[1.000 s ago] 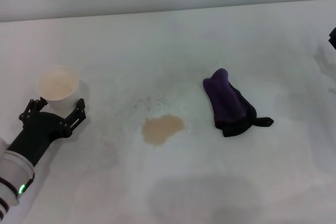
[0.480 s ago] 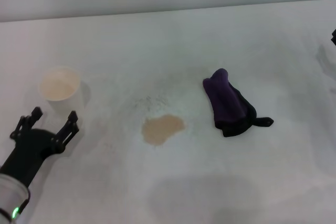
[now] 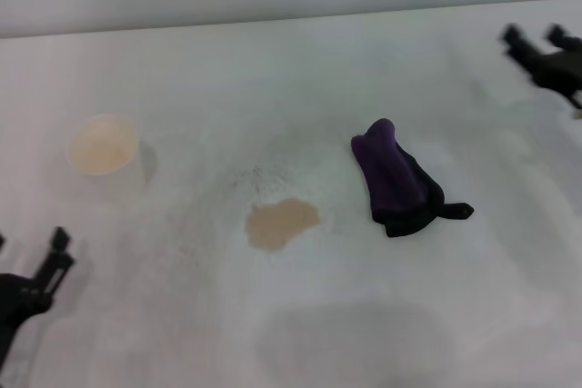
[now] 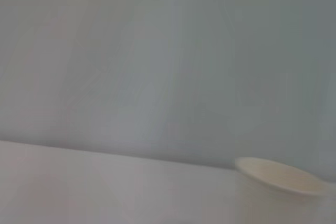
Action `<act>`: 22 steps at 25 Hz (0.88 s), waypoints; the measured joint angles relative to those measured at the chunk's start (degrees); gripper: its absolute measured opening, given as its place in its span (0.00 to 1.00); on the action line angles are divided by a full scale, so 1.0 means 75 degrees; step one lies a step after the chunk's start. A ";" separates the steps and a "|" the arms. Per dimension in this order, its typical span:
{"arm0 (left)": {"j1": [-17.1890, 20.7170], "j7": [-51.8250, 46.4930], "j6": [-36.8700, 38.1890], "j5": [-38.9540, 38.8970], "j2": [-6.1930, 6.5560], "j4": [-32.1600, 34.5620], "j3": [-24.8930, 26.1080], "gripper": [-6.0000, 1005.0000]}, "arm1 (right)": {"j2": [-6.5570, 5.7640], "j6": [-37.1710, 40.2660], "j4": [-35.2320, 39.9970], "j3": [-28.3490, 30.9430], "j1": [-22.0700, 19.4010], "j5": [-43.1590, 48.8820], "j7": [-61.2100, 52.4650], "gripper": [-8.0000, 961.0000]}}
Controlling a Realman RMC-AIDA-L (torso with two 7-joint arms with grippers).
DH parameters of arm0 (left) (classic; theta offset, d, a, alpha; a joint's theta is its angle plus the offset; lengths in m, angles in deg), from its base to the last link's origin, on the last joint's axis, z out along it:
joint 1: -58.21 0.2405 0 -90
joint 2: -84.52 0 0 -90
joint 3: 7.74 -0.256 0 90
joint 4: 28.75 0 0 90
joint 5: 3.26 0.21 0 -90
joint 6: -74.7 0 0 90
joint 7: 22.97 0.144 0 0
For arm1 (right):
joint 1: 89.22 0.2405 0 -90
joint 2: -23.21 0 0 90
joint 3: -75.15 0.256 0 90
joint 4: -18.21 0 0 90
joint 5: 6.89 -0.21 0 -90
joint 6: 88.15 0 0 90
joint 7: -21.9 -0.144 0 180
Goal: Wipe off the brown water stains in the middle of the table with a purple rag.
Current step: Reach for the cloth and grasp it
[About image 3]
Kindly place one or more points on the brown water stain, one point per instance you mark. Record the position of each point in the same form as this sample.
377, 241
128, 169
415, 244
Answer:
277, 226

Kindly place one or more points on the purple rag with black edge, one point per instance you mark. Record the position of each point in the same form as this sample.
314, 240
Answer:
393, 174

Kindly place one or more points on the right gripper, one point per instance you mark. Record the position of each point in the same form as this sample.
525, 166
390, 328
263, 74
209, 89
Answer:
559, 70

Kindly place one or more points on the white paper cup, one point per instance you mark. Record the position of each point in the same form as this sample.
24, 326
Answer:
107, 147

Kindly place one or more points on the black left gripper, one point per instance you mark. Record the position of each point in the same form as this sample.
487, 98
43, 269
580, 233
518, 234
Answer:
16, 301

